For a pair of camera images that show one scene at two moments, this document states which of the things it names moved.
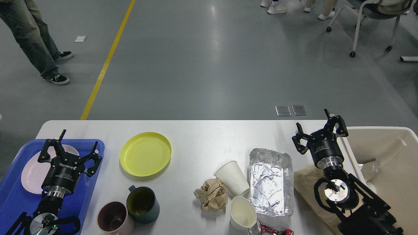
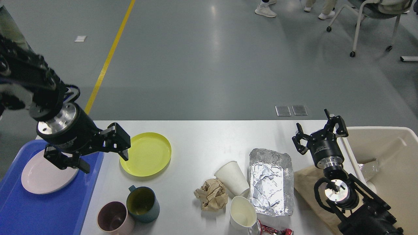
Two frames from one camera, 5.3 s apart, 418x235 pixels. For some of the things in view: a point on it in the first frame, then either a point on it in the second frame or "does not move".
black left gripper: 62,178 → 73,131
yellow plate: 146,154 does not move
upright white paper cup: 242,214 does not move
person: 274,8 → 264,8
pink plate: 34,172 does not move
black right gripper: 323,144 does not move
